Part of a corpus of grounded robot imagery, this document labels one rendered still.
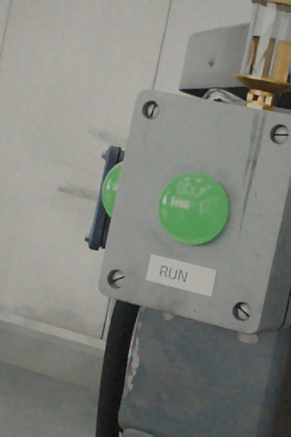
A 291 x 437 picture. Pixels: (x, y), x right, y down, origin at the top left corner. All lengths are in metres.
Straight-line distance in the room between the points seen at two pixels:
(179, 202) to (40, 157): 6.09
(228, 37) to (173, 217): 0.46
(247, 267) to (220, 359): 0.07
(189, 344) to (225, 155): 0.10
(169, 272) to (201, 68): 0.50
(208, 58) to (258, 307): 0.51
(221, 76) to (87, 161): 5.51
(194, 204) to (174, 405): 0.11
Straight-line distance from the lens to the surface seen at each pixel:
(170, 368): 0.53
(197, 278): 0.47
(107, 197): 0.50
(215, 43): 0.94
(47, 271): 6.50
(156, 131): 0.48
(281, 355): 0.51
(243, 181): 0.47
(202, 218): 0.46
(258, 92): 0.55
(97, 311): 6.35
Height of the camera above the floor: 1.30
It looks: 3 degrees down
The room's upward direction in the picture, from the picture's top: 12 degrees clockwise
